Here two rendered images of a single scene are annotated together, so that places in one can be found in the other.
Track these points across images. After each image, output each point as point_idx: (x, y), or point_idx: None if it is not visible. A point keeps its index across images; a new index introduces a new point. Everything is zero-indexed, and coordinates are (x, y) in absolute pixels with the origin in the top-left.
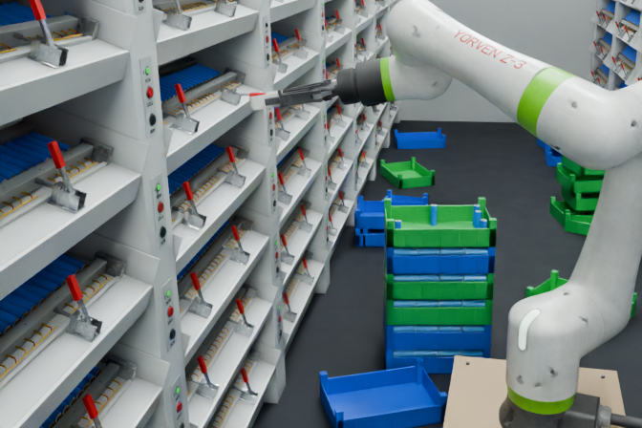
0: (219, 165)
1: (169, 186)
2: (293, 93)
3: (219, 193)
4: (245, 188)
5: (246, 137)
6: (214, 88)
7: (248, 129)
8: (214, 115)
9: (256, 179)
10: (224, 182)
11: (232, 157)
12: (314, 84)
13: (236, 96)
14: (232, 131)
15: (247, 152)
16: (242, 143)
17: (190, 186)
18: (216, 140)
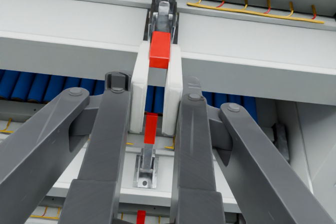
0: (159, 129)
1: (14, 87)
2: (42, 124)
3: (79, 158)
4: (139, 194)
5: (304, 137)
6: None
7: (313, 129)
8: (6, 18)
9: (223, 204)
10: (133, 155)
11: (145, 134)
12: (177, 205)
13: (149, 20)
14: (299, 109)
15: None
16: (293, 139)
17: (22, 110)
18: (280, 102)
